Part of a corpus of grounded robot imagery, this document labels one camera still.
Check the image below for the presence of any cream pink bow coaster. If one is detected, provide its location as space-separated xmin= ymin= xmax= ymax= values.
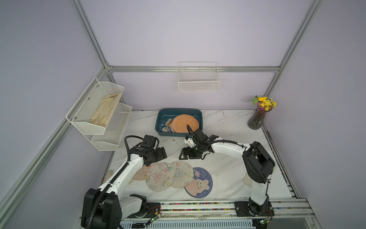
xmin=145 ymin=162 xmax=175 ymax=192

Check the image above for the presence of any plain orange coaster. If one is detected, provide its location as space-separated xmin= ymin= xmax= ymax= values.
xmin=170 ymin=114 xmax=200 ymax=133

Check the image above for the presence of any purple pink bunny coaster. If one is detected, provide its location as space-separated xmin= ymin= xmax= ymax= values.
xmin=185 ymin=167 xmax=213 ymax=198

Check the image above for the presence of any teal orange cats coaster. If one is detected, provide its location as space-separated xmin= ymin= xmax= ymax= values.
xmin=160 ymin=118 xmax=173 ymax=133

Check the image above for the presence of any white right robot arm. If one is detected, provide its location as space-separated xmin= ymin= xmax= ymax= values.
xmin=179 ymin=125 xmax=275 ymax=216

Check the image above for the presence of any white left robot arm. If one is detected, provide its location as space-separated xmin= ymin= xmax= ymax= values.
xmin=81 ymin=135 xmax=167 ymax=229

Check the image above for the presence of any cream glove on table left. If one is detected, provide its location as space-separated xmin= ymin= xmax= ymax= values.
xmin=103 ymin=169 xmax=114 ymax=183

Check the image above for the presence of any lower white mesh shelf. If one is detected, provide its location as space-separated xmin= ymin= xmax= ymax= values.
xmin=91 ymin=103 xmax=132 ymax=151

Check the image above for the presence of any white mesh shelf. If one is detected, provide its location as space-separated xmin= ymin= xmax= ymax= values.
xmin=66 ymin=78 xmax=124 ymax=135
xmin=91 ymin=103 xmax=132 ymax=151

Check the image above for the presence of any white green glove on table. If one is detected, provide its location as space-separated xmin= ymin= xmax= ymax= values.
xmin=243 ymin=173 xmax=253 ymax=188

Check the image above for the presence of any ribbed glass vase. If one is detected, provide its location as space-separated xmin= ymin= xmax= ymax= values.
xmin=247 ymin=108 xmax=269 ymax=130

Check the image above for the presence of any cream glove in shelf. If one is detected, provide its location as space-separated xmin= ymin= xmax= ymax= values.
xmin=90 ymin=92 xmax=122 ymax=127

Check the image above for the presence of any upper white mesh shelf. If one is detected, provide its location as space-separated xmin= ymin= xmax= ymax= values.
xmin=66 ymin=78 xmax=124 ymax=135

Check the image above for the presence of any yellow flower bouquet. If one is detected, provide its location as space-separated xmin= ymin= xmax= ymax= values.
xmin=248 ymin=95 xmax=277 ymax=112

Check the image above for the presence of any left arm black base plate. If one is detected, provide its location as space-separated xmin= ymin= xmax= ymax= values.
xmin=127 ymin=202 xmax=161 ymax=219

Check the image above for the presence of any white wire wall basket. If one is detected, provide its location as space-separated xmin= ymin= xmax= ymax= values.
xmin=178 ymin=62 xmax=221 ymax=93

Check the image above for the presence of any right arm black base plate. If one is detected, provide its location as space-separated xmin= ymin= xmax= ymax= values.
xmin=234 ymin=200 xmax=274 ymax=217

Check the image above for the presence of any black corrugated cable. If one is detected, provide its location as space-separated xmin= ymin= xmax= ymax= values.
xmin=85 ymin=135 xmax=159 ymax=229

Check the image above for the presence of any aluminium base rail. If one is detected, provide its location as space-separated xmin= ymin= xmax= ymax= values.
xmin=78 ymin=197 xmax=315 ymax=222

